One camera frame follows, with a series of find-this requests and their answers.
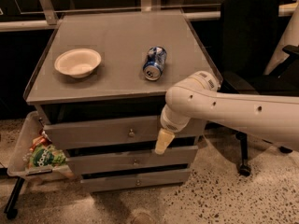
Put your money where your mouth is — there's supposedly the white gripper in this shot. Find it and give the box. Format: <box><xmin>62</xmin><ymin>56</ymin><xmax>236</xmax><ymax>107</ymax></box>
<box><xmin>155</xmin><ymin>105</ymin><xmax>190</xmax><ymax>155</ymax></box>

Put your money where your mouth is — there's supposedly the grey top drawer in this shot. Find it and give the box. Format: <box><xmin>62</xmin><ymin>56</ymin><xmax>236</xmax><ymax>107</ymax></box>
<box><xmin>42</xmin><ymin>115</ymin><xmax>207</xmax><ymax>151</ymax></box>

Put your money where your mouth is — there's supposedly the grey drawer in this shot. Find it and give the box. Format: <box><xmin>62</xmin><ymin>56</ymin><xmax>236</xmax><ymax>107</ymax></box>
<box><xmin>80</xmin><ymin>169</ymin><xmax>191</xmax><ymax>192</ymax></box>
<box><xmin>66</xmin><ymin>146</ymin><xmax>198</xmax><ymax>175</ymax></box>
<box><xmin>42</xmin><ymin>115</ymin><xmax>207</xmax><ymax>151</ymax></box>

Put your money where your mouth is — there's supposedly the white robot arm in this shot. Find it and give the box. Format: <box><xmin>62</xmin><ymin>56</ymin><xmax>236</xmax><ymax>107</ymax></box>
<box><xmin>155</xmin><ymin>71</ymin><xmax>299</xmax><ymax>155</ymax></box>

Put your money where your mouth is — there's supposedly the grey bottom drawer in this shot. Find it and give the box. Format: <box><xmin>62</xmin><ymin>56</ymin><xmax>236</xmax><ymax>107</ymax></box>
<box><xmin>80</xmin><ymin>169</ymin><xmax>191</xmax><ymax>192</ymax></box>

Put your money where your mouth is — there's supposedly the grey middle drawer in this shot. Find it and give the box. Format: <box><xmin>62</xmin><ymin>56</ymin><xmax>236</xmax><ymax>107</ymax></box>
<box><xmin>66</xmin><ymin>146</ymin><xmax>198</xmax><ymax>175</ymax></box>

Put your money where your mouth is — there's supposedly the grey drawer cabinet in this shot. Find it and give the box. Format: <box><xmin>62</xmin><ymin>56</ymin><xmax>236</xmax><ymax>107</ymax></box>
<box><xmin>25</xmin><ymin>12</ymin><xmax>213</xmax><ymax>181</ymax></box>

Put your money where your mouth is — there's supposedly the blue soda can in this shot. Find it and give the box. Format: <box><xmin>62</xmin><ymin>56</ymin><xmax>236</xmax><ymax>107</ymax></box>
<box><xmin>143</xmin><ymin>47</ymin><xmax>167</xmax><ymax>81</ymax></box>

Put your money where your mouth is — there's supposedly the white paper bowl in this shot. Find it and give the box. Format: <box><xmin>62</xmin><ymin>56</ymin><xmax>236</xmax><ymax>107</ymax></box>
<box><xmin>54</xmin><ymin>49</ymin><xmax>102</xmax><ymax>78</ymax></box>

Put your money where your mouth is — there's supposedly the green chip bag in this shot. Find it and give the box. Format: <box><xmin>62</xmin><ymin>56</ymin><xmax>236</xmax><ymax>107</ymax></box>
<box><xmin>28</xmin><ymin>145</ymin><xmax>66</xmax><ymax>168</ymax></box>

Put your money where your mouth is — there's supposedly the red snack bag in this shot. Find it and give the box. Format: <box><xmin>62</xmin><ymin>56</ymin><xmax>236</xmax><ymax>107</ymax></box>
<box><xmin>30</xmin><ymin>130</ymin><xmax>51</xmax><ymax>151</ymax></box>

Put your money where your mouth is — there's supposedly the clear plastic side bin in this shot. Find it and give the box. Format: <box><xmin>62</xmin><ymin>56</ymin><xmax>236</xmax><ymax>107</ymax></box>
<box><xmin>7</xmin><ymin>111</ymin><xmax>75</xmax><ymax>183</ymax></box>

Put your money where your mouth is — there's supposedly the black office chair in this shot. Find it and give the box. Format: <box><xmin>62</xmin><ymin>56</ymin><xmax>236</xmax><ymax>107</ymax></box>
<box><xmin>206</xmin><ymin>0</ymin><xmax>299</xmax><ymax>177</ymax></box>

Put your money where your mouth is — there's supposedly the black stand leg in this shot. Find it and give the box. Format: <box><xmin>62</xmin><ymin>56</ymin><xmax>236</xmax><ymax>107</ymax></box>
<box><xmin>4</xmin><ymin>177</ymin><xmax>24</xmax><ymax>219</ymax></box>

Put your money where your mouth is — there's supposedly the metal railing bar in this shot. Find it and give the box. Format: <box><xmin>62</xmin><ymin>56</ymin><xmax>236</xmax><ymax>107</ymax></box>
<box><xmin>0</xmin><ymin>0</ymin><xmax>298</xmax><ymax>33</ymax></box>

